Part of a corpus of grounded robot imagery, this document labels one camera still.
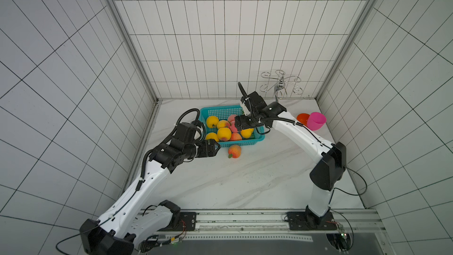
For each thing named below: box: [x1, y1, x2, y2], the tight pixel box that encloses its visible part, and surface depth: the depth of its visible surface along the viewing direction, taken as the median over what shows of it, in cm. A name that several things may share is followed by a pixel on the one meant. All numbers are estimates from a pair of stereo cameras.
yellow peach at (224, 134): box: [217, 127, 232, 142], surface depth 94 cm
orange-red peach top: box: [227, 144, 242, 159], surface depth 92 cm
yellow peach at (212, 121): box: [206, 115, 219, 129], surface depth 103 cm
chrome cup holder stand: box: [259, 69, 304, 103], surface depth 91 cm
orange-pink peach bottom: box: [216, 119, 231, 130], surface depth 99 cm
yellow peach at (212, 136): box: [205, 132, 219, 142], surface depth 94 cm
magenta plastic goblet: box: [306, 112, 327, 132], surface depth 94 cm
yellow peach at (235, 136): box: [230, 132, 243, 142], surface depth 96 cm
